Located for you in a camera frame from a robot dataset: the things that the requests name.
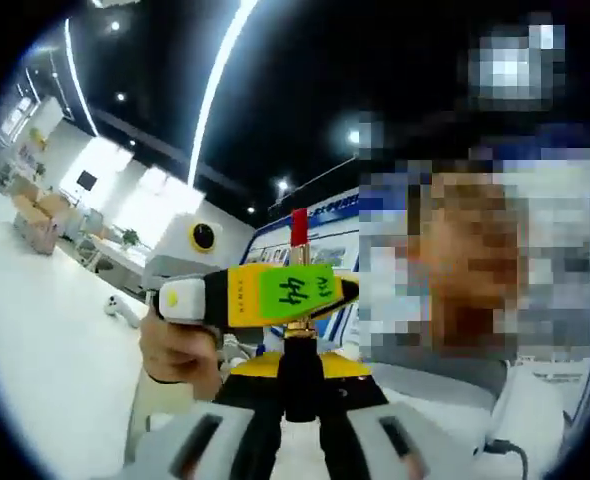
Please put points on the long straight ceiling light strip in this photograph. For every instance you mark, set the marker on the long straight ceiling light strip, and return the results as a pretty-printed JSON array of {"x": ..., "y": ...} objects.
[{"x": 210, "y": 90}]

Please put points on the person's right hand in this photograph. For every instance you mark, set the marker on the person's right hand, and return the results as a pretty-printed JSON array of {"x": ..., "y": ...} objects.
[{"x": 175, "y": 350}]

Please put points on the yellow green wall decoration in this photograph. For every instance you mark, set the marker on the yellow green wall decoration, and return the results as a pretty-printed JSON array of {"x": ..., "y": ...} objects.
[{"x": 40, "y": 139}]

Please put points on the blue framed wall display board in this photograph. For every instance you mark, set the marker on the blue framed wall display board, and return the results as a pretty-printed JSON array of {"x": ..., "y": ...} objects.
[{"x": 275, "y": 250}]

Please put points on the black and gold lipstick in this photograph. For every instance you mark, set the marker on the black and gold lipstick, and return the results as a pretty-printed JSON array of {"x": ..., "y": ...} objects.
[{"x": 300, "y": 385}]

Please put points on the curved ceiling light strip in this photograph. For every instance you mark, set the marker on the curved ceiling light strip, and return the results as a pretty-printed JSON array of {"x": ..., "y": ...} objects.
[{"x": 82, "y": 90}]

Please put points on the black monitor on stand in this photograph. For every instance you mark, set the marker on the black monitor on stand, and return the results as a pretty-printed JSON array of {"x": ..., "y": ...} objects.
[{"x": 86, "y": 180}]

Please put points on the large potted green plant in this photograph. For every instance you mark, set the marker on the large potted green plant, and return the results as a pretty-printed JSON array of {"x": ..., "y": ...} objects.
[{"x": 131, "y": 237}]

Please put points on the open cardboard box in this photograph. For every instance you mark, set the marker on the open cardboard box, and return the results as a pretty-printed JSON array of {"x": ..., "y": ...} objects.
[
  {"x": 35, "y": 230},
  {"x": 50, "y": 202}
]

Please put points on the white handheld controller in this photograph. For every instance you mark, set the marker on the white handheld controller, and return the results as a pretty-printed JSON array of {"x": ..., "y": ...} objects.
[{"x": 117, "y": 307}]

